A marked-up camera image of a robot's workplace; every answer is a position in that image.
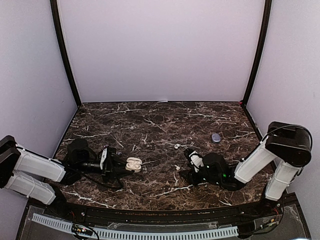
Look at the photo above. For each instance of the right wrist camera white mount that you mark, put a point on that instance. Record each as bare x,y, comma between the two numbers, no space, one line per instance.
196,160

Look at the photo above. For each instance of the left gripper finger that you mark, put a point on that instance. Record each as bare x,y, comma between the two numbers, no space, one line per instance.
117,173
118,161

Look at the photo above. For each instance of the left black frame post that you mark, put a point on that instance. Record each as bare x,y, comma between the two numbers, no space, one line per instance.
63,51

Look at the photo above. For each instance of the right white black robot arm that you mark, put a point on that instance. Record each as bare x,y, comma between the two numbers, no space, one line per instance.
290,143

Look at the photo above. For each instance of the black front table rail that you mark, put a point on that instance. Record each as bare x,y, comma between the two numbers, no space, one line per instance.
102,216

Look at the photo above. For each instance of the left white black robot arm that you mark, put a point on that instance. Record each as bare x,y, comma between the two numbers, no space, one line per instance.
19,166

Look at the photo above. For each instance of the right black frame post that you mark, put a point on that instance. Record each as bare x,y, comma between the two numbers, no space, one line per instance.
258,52

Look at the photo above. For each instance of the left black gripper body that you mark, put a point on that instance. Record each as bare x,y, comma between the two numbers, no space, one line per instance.
106,170

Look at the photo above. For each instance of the white slotted cable duct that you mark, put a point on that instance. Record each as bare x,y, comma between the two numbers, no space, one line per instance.
119,231

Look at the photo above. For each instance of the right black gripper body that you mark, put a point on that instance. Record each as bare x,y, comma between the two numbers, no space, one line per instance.
209,178

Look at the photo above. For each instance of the beige earbud charging case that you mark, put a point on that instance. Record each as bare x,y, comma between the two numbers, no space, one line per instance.
133,164

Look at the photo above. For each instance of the black frame post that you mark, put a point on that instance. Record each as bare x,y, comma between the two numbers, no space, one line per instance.
63,51
258,52

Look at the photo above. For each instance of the purple blue charging case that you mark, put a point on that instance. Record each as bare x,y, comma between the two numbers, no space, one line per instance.
215,137

